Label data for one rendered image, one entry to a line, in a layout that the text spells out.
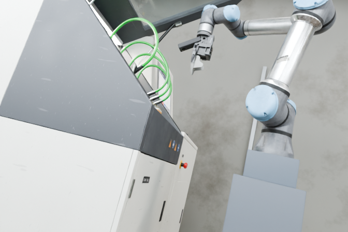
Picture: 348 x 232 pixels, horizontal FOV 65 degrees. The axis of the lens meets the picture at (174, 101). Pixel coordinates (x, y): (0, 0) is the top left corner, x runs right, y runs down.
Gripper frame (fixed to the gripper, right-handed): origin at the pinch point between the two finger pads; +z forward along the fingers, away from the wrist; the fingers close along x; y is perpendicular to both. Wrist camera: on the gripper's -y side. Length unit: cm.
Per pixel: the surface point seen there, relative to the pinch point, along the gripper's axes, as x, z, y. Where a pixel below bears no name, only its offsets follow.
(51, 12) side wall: -35, -2, -54
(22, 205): -35, 69, -36
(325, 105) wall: 185, -58, 109
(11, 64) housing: -35, 23, -63
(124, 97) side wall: -35.1, 26.4, -12.7
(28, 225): -35, 74, -31
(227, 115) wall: 198, -29, 10
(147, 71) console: 35, -9, -35
